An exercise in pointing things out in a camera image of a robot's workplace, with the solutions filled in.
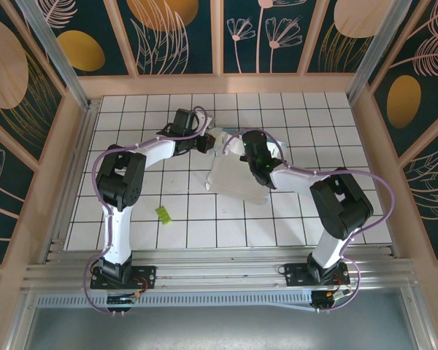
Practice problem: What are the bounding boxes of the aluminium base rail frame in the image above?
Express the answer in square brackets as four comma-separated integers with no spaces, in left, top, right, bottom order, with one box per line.
[20,246,423,292]

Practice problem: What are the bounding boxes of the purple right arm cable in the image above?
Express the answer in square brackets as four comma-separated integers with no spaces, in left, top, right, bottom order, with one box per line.
[222,131,395,314]

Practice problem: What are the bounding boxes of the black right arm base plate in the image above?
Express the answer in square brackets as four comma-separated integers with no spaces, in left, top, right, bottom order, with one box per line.
[283,261,350,287]

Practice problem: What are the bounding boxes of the aluminium side rail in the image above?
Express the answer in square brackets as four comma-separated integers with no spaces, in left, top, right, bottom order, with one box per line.
[39,97,102,263]

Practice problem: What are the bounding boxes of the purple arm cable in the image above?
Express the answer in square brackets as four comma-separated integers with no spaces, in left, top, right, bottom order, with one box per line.
[222,131,395,314]
[83,105,210,315]

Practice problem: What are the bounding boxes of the small green block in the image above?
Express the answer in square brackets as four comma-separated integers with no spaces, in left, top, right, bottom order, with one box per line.
[155,206,172,225]

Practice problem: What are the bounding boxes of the slotted grey cable duct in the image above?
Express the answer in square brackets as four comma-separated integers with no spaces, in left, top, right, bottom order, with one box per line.
[34,293,317,311]

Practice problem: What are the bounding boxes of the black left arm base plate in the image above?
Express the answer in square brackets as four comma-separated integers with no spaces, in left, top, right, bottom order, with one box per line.
[90,265,158,291]

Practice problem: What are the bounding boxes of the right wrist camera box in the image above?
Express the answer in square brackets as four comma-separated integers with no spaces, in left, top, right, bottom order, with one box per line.
[223,136,247,157]

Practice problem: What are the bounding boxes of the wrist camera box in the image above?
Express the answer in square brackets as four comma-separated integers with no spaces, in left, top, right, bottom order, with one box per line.
[196,108,215,128]
[223,136,247,157]

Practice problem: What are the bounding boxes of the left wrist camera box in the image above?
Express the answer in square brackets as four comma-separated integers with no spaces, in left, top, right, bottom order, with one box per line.
[196,108,215,128]

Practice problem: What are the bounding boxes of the red black power wire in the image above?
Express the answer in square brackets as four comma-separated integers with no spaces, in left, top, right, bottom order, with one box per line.
[331,275,353,298]
[129,277,150,295]

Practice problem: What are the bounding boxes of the aluminium corner post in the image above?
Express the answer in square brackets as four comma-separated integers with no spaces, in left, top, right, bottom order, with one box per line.
[346,0,424,105]
[13,0,93,109]

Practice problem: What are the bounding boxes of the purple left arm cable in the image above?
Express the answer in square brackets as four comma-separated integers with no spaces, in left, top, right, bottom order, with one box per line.
[83,105,210,315]

